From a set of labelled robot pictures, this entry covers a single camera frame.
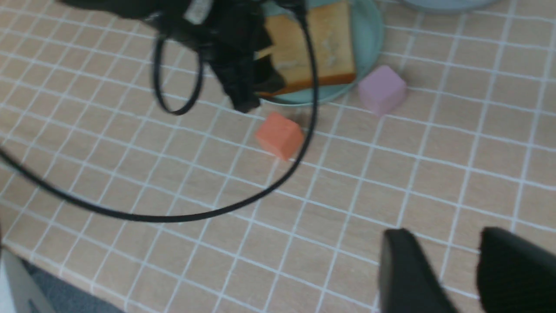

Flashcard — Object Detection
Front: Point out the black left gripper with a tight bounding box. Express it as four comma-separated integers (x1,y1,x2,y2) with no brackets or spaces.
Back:
63,0,271,113

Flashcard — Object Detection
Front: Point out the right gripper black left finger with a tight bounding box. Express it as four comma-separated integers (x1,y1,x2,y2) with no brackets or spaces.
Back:
379,229,457,313

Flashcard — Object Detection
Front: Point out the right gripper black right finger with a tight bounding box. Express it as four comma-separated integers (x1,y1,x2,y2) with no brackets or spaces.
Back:
477,226,556,313

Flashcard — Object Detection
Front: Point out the toast slice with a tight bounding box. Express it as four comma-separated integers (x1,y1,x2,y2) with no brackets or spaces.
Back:
255,0,356,97

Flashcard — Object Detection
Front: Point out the orange-red foam cube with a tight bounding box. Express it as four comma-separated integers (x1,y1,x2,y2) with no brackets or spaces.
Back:
255,112,304,160

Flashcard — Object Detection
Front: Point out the pink foam cube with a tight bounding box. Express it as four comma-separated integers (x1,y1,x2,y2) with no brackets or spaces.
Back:
357,65,407,117

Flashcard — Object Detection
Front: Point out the teal centre plate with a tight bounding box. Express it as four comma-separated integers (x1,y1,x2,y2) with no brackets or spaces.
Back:
263,0,384,107

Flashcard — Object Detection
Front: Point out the grey-blue egg plate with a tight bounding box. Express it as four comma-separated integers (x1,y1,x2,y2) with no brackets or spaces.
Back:
399,0,498,14

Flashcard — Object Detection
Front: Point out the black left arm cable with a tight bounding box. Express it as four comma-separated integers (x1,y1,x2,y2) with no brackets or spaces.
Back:
0,0,320,223

